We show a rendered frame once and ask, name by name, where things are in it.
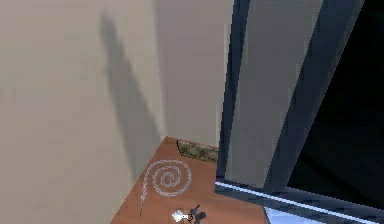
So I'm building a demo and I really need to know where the green brown patterned cloth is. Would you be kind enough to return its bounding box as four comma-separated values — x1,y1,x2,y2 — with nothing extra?
175,138,220,164

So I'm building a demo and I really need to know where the white coiled chain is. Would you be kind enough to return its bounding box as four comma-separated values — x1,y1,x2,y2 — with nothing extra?
138,158,194,218

